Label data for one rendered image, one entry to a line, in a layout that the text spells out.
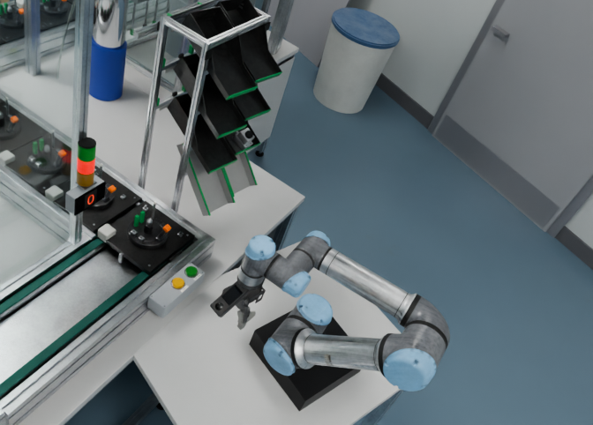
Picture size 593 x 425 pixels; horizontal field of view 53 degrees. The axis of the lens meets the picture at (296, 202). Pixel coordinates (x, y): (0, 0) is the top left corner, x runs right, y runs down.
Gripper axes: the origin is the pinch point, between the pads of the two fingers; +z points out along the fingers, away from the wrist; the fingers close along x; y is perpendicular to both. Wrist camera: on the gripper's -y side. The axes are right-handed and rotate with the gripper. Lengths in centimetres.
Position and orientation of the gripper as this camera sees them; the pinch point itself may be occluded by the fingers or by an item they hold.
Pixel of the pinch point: (229, 317)
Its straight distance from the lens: 186.8
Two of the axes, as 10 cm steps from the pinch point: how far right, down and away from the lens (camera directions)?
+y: 7.2, -3.3, 6.1
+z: -2.8, 6.7, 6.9
